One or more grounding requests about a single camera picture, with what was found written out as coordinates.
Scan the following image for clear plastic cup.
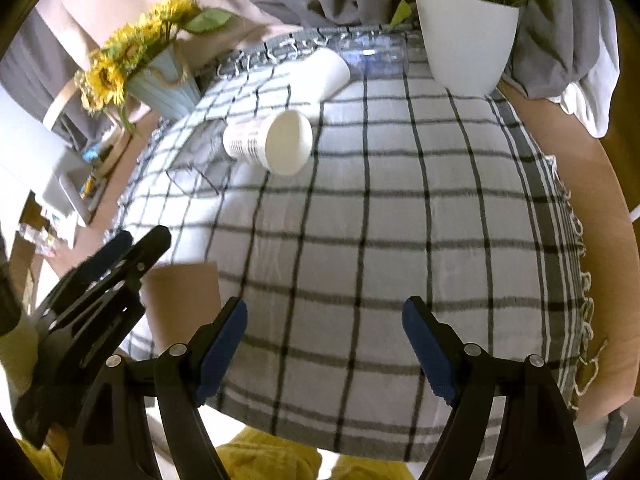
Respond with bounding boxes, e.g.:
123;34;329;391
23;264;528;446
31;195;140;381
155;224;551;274
334;30;412;80
164;119;237;197

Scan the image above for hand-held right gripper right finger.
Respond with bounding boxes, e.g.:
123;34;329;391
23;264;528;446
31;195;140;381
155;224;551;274
402;296;587;480

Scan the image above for checked grey white tablecloth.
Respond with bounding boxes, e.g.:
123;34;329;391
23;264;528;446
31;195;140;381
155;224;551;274
112;24;608;463

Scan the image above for yellow clothing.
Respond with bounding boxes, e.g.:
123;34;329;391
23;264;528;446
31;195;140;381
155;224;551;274
15;427;416;480

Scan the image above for white plant pot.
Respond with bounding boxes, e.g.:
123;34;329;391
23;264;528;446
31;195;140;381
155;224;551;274
414;0;521;97

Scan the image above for light blue ribbed vase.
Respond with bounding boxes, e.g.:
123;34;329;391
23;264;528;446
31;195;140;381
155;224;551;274
126;42;202;120

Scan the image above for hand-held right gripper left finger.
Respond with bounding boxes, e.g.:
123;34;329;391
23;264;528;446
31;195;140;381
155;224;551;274
62;298;249;480

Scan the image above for plain white paper cup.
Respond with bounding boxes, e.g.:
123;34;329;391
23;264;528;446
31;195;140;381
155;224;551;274
290;48;352;106

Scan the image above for printed white paper cup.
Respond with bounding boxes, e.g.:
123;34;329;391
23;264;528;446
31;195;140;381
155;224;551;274
222;110;314;176

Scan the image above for wooden chair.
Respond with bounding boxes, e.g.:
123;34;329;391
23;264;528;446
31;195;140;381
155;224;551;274
42;80;132;181

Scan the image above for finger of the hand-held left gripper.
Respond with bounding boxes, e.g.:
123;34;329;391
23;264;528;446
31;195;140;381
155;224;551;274
34;230;134;318
75;225;173;311

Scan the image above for yellow sunflower bouquet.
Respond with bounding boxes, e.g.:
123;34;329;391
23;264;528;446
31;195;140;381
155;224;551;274
74;0;236;133

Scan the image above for white cabinet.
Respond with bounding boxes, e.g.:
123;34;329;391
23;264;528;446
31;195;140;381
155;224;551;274
0;84;92;228

